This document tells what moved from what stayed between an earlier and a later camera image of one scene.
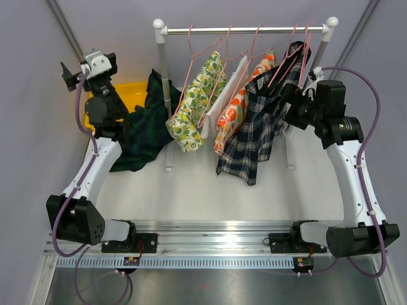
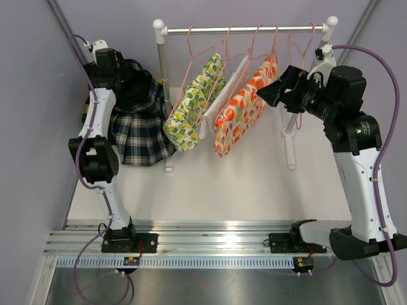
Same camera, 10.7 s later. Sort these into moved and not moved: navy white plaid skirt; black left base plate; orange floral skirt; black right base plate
Moved: navy white plaid skirt
Not moved: black left base plate; black right base plate; orange floral skirt
